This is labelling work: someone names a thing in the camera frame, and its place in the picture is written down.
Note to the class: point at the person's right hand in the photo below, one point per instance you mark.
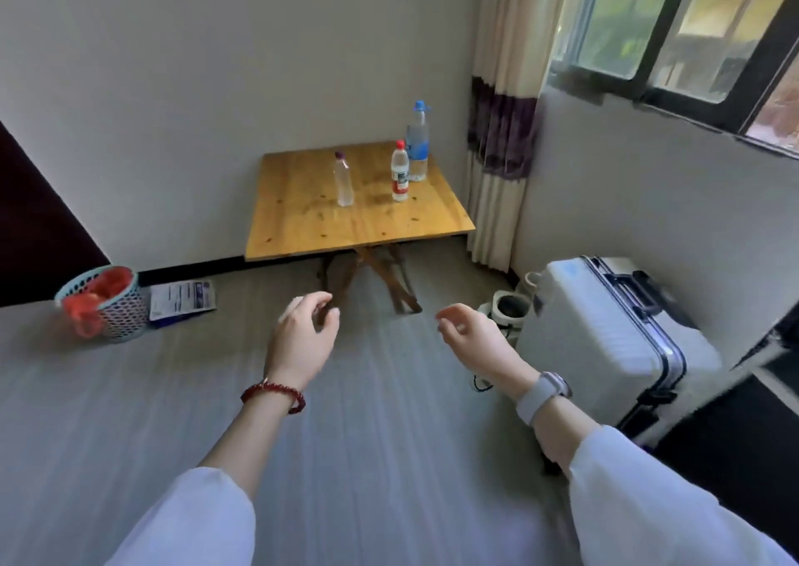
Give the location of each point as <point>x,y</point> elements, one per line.
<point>487,350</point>

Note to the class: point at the person's left hand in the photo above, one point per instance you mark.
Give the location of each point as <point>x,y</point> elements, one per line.
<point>299,350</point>

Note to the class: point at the person's right thumb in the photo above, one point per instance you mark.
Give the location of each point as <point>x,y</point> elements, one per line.
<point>450,334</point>

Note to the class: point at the person's left thumb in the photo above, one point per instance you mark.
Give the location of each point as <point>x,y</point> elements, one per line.
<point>331,325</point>

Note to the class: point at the person's right forearm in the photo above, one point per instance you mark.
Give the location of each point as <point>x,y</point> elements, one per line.
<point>624,497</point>

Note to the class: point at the person's left forearm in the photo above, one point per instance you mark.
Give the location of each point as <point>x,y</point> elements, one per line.
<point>231,459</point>

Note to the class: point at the white electric kettle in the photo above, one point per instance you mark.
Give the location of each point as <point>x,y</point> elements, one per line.
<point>509,309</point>

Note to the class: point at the white cup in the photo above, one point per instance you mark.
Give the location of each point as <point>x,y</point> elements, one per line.
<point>532,284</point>

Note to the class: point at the grey wrist watch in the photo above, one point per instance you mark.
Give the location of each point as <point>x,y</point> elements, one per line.
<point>540,394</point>

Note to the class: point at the wooden folding table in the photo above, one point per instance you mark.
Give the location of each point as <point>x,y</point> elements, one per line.
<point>349,210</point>

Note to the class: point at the purple cap clear bottle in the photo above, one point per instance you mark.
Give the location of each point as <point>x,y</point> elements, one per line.
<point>343,181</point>

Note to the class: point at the white hard suitcase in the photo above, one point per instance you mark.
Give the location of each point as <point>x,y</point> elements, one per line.
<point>599,341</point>

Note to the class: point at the white blue paper booklet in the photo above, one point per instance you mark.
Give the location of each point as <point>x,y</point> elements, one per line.
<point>181,300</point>

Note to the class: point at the red cap water bottle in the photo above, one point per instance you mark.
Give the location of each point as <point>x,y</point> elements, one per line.
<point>399,175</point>

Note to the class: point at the blue cap water bottle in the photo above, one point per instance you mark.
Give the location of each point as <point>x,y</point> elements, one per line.
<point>417,144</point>

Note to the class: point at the teal white plastic basket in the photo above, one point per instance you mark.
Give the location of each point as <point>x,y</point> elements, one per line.
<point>125,319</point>

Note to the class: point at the striped cream purple curtain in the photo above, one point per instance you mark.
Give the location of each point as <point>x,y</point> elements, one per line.
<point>505,116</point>

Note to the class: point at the red plastic bag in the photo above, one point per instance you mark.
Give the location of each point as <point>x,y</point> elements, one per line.
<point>93,300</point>

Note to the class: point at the black frame window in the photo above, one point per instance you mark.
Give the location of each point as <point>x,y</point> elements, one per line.
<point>680,35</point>

